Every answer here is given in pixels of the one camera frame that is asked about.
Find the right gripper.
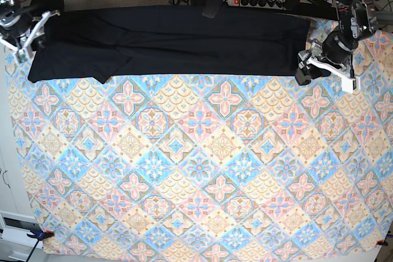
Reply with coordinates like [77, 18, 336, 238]
[1, 10, 61, 52]

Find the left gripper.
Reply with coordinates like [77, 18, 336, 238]
[295, 29, 358, 86]

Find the black T-shirt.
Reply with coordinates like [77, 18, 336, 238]
[28, 6, 310, 83]

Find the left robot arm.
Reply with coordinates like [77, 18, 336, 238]
[295, 0, 377, 93]

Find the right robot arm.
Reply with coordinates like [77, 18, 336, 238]
[1, 0, 64, 52]

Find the round black stand base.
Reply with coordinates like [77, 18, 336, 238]
[29, 0, 64, 17]

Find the patterned tablecloth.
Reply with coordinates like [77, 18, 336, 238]
[2, 31, 392, 261]

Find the white power strip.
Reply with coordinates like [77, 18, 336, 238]
[227, 0, 285, 10]

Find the orange clamp lower right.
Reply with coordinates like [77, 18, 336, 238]
[376, 240, 389, 247]

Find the white cabinet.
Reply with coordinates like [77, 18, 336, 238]
[1, 45, 36, 260]

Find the blue clamp lower left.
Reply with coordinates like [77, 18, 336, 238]
[26, 229, 55, 262]

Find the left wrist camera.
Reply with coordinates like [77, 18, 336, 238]
[341, 76, 361, 94]

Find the black perforated strap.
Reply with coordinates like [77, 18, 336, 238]
[202, 0, 230, 19]

